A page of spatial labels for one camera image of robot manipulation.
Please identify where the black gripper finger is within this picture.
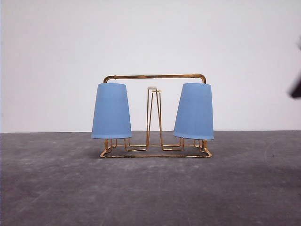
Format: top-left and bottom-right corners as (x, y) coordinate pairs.
(288, 35), (301, 98)

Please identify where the blue ribbed cup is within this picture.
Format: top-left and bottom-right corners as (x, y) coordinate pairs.
(173, 82), (214, 140)
(91, 82), (132, 139)

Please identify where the gold wire cup rack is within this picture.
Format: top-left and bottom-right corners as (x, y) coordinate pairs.
(100, 74), (212, 158)

